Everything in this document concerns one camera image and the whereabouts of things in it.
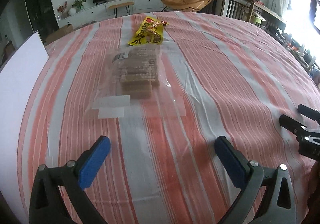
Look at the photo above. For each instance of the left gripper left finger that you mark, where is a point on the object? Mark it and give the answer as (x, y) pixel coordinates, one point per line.
(46, 202)

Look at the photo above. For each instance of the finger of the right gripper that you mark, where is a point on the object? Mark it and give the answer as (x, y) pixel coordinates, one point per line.
(291, 124)
(309, 112)

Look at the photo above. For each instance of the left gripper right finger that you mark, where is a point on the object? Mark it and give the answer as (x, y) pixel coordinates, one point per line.
(278, 202)

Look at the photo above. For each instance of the striped pink tablecloth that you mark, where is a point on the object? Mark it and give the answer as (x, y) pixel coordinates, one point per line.
(223, 77)

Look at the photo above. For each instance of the wooden side shelf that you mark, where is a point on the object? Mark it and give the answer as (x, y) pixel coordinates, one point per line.
(253, 12)

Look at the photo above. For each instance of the white cardboard box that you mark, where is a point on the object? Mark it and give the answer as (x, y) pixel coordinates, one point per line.
(18, 77)

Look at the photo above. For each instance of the clear bag brown cakes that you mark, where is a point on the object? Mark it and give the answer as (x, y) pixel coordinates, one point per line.
(136, 81)

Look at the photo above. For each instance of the yellow chicken feet packet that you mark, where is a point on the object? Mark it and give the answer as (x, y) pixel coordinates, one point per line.
(149, 32)

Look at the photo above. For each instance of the white tv cabinet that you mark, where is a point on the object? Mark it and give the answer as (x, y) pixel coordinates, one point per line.
(101, 12)

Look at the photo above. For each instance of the small wooden stool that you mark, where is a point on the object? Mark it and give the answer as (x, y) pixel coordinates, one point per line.
(126, 5)

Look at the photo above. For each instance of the red flower vase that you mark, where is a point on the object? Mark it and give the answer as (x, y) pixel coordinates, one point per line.
(62, 10)

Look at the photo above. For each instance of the green potted plant left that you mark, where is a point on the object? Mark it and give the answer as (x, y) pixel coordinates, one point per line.
(78, 4)

